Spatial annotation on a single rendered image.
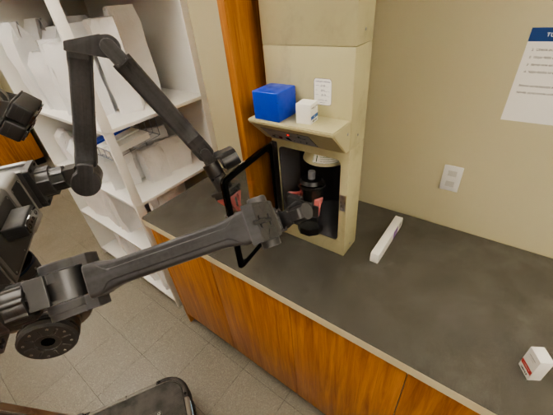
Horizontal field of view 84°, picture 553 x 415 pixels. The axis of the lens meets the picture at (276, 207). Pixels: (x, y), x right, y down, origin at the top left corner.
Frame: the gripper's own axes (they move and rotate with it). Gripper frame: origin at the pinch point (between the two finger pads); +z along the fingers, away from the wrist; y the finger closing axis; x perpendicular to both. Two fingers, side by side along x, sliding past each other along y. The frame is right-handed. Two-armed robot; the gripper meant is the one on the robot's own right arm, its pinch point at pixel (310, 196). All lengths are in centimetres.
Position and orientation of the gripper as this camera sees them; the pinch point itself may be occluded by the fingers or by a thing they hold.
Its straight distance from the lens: 120.4
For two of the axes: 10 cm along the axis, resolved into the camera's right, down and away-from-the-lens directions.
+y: -8.3, -2.8, 4.9
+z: 5.6, -4.7, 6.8
